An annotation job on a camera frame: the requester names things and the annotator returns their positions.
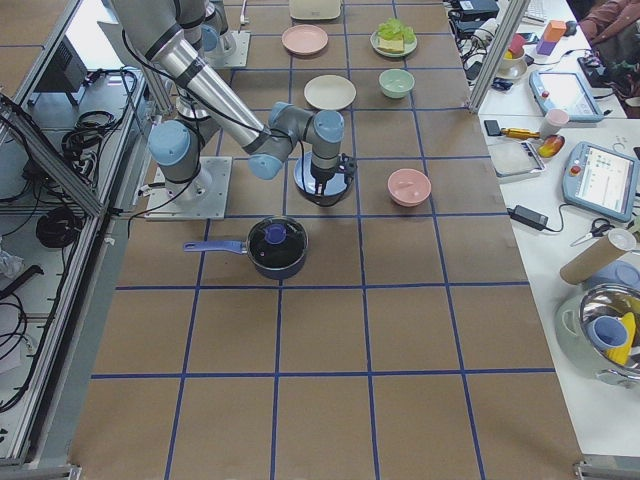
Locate near teach pendant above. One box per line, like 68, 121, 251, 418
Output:
562, 142, 639, 222

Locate toy mango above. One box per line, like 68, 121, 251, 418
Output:
537, 135, 565, 158

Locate far teach pendant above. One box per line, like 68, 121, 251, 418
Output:
528, 70, 604, 123

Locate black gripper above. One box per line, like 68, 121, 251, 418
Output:
310, 153, 357, 195

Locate pink bowl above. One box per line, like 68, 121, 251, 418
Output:
387, 168, 432, 207

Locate green lettuce leaf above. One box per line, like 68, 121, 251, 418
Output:
377, 18, 416, 43

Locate black power adapter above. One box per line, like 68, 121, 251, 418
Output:
507, 205, 548, 231

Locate green plate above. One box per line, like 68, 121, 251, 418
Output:
370, 32, 418, 58

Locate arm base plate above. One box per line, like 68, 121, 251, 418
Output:
144, 156, 232, 221
202, 29, 250, 69

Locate green bowl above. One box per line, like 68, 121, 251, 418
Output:
378, 69, 415, 99

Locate black smartphone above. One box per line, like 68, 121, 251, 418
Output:
483, 119, 502, 137

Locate purple block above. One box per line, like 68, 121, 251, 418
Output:
535, 37, 558, 56

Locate cream bowl with toys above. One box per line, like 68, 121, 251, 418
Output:
496, 47, 528, 80

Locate cardboard tube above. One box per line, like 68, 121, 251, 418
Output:
559, 228, 637, 285

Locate grey green pot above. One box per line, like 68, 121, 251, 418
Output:
554, 294, 619, 385

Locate blue plate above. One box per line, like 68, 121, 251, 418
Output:
294, 153, 355, 197

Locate scissors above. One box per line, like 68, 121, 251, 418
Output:
570, 217, 614, 247

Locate teach pendant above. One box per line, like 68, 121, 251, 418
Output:
528, 70, 604, 123
562, 142, 639, 222

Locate pink plate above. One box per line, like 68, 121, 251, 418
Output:
281, 25, 328, 56

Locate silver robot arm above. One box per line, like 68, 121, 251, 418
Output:
113, 1, 356, 207
178, 0, 235, 55

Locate steel mixing bowl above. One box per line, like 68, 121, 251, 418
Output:
579, 284, 639, 388

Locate digital kitchen scale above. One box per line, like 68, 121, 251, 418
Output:
488, 141, 545, 183

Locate aluminium frame post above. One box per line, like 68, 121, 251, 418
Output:
467, 0, 528, 114

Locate bread slice on plate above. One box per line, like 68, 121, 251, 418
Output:
377, 37, 404, 55

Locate yellow screwdriver handle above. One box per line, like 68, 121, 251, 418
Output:
501, 128, 541, 140

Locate blue cup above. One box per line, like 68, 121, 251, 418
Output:
589, 316, 627, 350

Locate blue saucepan with lid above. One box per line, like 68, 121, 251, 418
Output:
183, 216, 309, 280

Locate yellow toy corn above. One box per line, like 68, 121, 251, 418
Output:
605, 312, 636, 366

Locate orange block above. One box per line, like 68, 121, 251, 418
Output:
541, 20, 566, 43

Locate white toaster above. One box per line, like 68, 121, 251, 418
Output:
289, 0, 343, 21

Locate cream white plate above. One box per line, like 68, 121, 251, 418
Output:
303, 75, 357, 111

